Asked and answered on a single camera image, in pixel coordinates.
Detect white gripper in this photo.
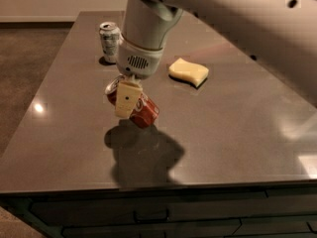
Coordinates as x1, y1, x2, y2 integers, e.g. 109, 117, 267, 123
115, 38, 162, 118

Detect red coke can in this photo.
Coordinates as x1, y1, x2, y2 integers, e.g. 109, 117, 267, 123
105, 75, 159, 128

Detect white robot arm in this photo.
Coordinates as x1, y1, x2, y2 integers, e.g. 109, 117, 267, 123
116, 0, 317, 104

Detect white green soda can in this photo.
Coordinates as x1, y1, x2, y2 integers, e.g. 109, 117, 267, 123
99, 22, 121, 63

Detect yellow sponge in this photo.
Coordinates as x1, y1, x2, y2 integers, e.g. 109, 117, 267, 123
168, 59, 209, 88

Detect dark cabinet drawers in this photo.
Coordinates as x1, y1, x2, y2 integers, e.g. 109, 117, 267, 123
1, 187, 317, 238

